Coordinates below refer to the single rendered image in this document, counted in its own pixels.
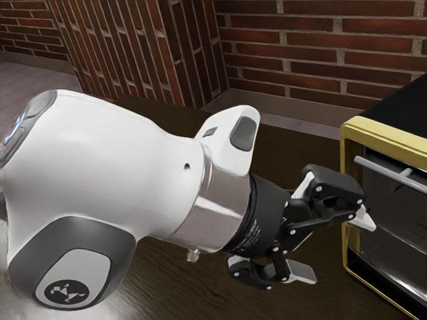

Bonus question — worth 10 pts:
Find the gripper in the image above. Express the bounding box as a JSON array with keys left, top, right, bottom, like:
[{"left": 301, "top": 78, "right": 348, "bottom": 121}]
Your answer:
[{"left": 221, "top": 163, "right": 378, "bottom": 291}]

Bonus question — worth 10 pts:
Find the black oven with gold frame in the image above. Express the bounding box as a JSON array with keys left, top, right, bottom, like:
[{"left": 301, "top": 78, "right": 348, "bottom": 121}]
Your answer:
[{"left": 340, "top": 71, "right": 427, "bottom": 320}]

